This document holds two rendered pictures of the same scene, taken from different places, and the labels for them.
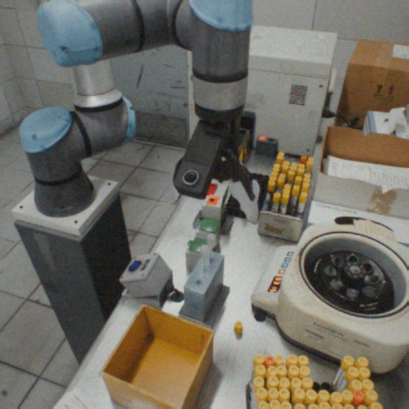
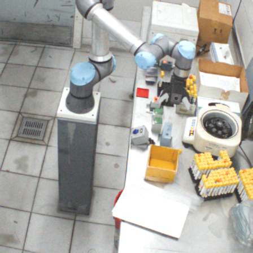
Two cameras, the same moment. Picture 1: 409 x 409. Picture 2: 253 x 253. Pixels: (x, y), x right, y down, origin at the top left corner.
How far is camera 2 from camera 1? 140 cm
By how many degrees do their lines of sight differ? 16
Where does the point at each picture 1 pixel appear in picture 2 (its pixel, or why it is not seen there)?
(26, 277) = not seen: outside the picture
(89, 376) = (132, 174)
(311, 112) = not seen: hidden behind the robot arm
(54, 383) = (42, 214)
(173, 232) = (138, 115)
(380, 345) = (229, 147)
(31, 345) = (17, 196)
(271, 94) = not seen: hidden behind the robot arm
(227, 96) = (187, 73)
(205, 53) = (183, 63)
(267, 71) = (169, 32)
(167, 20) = (168, 51)
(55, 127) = (91, 73)
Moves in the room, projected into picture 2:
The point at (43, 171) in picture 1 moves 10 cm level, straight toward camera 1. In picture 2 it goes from (82, 92) to (95, 104)
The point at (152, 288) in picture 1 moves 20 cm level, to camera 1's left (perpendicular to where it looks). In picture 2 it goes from (145, 139) to (104, 144)
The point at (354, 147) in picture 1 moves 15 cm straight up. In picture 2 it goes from (210, 67) to (216, 47)
